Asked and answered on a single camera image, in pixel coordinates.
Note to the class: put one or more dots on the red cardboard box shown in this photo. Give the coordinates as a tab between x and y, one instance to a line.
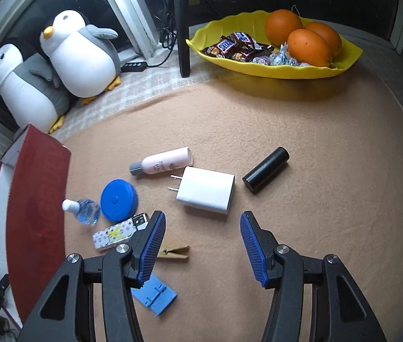
37	192

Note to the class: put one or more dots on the wooden clothespin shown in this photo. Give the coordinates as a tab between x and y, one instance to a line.
173	252

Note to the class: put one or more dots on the white charger plug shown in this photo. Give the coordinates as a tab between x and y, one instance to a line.
205	189

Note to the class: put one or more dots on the small penguin plush toy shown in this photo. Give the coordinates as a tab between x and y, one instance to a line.
84	64

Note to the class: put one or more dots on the blue round container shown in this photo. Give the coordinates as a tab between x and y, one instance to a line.
117	199

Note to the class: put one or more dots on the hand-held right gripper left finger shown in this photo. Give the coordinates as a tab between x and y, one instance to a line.
151	249

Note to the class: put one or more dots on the black tripod leg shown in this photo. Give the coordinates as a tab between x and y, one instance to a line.
182	25

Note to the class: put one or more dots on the black inline controller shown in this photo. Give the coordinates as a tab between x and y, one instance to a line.
133	66

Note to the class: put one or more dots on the black cylinder tube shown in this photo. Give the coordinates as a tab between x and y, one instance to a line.
265	171

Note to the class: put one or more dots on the small clear blue-liquid bottle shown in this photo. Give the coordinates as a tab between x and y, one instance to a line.
87	212

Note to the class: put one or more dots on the white patterned tube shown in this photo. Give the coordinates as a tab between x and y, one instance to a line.
112	235

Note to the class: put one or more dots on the pile of foil-wrapped candies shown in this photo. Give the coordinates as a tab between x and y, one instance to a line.
280	58

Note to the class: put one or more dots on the yellow leaf-shaped bowl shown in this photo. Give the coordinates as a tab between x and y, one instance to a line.
215	28

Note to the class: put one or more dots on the blue plastic clip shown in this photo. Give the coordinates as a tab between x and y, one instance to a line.
155	297

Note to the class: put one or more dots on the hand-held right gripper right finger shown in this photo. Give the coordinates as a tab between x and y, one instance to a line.
253	249

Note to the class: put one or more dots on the white window frame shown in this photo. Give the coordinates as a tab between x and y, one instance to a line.
130	14

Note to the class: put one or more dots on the pink lotion bottle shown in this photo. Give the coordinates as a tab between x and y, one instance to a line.
166	160

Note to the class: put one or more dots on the large penguin plush toy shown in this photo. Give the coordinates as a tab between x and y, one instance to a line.
19	92

